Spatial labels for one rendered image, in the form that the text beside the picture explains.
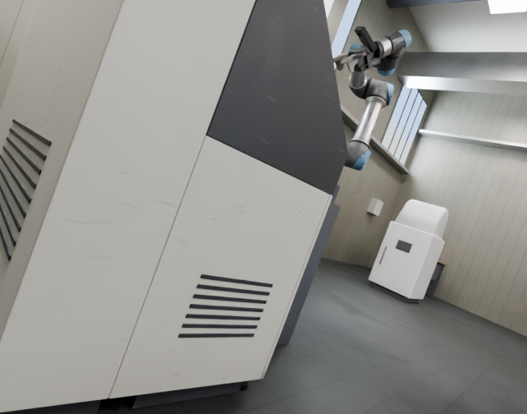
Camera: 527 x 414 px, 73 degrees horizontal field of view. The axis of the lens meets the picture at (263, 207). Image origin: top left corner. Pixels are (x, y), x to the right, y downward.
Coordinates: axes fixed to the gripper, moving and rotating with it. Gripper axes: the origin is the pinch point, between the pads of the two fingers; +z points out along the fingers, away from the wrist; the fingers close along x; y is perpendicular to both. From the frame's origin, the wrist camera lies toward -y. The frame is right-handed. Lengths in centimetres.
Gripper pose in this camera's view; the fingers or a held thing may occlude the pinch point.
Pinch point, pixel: (336, 61)
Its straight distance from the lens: 157.4
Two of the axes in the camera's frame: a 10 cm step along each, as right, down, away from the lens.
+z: -8.8, 4.3, -2.1
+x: -3.9, -4.0, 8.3
